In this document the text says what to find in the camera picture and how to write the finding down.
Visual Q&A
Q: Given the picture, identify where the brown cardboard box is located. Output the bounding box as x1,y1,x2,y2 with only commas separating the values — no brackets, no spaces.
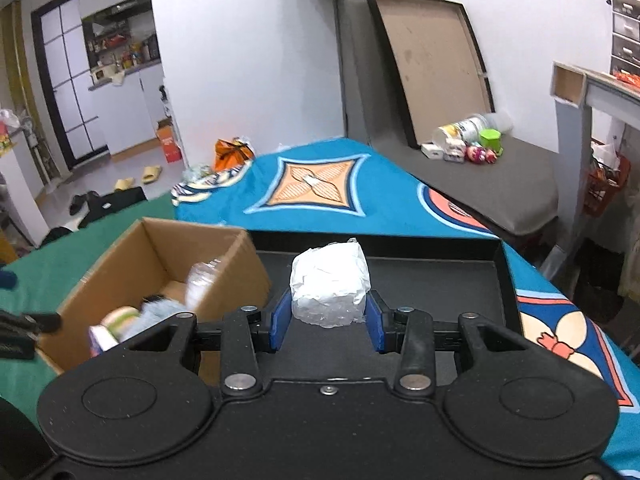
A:
37,217,273,386

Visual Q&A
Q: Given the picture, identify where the grey upright mattress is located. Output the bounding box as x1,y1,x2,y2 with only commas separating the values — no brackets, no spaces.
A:
335,0,416,146

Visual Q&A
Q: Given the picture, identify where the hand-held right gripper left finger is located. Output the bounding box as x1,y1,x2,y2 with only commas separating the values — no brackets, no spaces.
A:
117,290,293,393

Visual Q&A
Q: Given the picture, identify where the black framed sliding glass door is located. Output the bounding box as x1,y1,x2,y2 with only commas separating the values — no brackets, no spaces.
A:
31,0,111,171

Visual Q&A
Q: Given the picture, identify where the clear plastic bag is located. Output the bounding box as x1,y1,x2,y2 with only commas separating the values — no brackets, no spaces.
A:
185,258,226,308

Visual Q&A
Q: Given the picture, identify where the grey flat mattress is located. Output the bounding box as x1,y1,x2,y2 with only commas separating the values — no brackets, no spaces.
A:
370,130,560,241

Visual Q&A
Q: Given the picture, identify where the white kitchen cabinet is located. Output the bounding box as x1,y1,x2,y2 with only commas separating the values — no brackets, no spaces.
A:
87,60,173,156

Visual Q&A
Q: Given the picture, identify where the purple tissue packet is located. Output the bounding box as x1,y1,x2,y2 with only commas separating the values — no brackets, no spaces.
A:
89,326,118,358

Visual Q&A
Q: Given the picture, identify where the blue printed blanket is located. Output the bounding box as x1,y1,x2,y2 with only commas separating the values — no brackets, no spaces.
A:
172,137,640,478

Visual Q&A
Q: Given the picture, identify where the kitchen range hood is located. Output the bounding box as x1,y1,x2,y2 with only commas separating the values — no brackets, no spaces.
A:
82,0,153,23

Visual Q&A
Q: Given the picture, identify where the burger plush toy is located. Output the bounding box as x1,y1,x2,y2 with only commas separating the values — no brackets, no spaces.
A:
100,306,141,346

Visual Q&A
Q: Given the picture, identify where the white tissue pack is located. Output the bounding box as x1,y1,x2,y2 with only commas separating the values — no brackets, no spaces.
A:
290,238,372,329

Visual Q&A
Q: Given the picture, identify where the black tray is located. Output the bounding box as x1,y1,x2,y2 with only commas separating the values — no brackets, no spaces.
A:
247,230,523,376

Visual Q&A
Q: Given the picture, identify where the dark clothes pile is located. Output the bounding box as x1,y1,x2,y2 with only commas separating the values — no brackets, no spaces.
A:
40,226,83,246

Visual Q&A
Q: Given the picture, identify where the orange cardboard carton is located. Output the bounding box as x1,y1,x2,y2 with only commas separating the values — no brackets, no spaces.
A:
156,119,182,163

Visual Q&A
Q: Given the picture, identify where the white tin can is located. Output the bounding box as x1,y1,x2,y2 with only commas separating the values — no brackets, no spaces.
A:
432,115,493,148

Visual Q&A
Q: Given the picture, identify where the brown board with black frame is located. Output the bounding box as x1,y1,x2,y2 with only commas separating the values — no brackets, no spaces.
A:
367,0,496,148

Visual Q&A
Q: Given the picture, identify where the grey drawer unit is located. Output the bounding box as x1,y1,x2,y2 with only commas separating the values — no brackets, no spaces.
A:
609,0,640,78

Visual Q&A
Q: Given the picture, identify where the orange gift bag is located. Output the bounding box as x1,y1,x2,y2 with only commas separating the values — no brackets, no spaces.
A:
215,137,256,173

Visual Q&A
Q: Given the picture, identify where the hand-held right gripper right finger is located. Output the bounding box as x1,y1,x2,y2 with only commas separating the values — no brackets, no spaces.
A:
366,290,541,393

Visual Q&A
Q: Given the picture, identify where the green plastic container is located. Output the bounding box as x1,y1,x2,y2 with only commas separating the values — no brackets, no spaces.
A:
479,129,503,156

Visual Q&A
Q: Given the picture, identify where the red plastic basket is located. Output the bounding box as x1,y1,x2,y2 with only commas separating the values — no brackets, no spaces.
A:
582,152,631,218

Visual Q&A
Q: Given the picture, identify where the green cloth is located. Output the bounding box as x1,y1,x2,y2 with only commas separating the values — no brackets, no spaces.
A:
0,192,176,406

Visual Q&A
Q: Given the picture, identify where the small pink toy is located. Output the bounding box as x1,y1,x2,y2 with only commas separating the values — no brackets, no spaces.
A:
466,144,498,166

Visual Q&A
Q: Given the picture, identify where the fluffy light blue plush slipper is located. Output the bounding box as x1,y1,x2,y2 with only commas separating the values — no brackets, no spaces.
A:
122,296,193,343

